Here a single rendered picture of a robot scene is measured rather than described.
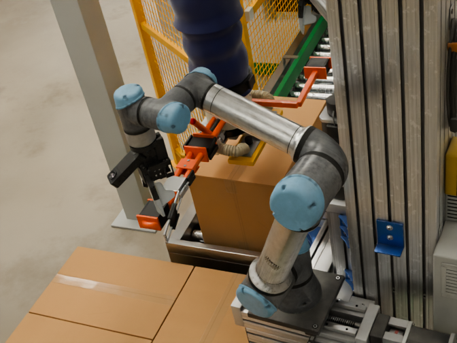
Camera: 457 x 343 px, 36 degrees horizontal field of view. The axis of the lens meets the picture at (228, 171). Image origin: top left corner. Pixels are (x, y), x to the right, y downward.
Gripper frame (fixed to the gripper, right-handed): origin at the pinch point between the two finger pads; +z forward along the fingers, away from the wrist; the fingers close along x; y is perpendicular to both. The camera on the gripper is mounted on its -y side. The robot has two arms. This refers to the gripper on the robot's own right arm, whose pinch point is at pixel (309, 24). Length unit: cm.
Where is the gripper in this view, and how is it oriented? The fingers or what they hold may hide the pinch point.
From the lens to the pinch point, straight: 241.5
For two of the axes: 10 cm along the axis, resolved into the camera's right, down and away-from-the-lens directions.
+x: 4.4, -6.0, 6.7
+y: 8.8, 1.4, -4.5
